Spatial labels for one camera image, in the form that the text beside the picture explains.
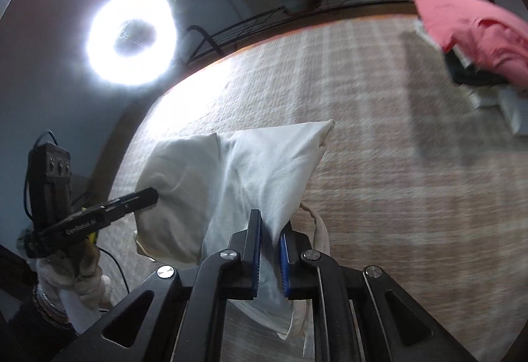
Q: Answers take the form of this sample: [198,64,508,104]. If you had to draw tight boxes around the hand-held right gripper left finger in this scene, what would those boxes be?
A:
[53,208,263,362]

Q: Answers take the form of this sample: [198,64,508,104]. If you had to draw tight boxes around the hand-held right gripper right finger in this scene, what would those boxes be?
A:
[279,220,479,362]

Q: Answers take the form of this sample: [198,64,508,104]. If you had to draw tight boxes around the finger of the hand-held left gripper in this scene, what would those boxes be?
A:
[103,187,159,223]

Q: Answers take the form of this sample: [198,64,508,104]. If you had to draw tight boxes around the white camisole top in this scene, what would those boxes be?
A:
[134,120,336,360]

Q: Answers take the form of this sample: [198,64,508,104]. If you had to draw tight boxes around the person's left forearm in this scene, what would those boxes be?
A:
[12,283,104,346]

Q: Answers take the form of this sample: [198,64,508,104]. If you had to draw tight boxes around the person's left hand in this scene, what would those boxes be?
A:
[35,237,112,310]

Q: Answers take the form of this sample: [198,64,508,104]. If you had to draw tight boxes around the plaid beige blanket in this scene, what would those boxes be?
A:
[97,15,528,362]

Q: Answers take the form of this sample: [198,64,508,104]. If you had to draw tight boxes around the black folded garment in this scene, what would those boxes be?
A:
[445,52,512,87]

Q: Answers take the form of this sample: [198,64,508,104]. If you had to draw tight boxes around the white folded garment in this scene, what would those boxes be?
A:
[470,87,528,135]

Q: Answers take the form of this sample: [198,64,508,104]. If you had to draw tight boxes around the pink garment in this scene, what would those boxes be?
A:
[410,0,528,88]

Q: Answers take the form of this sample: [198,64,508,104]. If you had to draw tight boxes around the black floor cable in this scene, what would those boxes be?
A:
[98,248,129,307]

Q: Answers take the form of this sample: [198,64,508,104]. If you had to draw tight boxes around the ring light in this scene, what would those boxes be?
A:
[86,0,178,88]

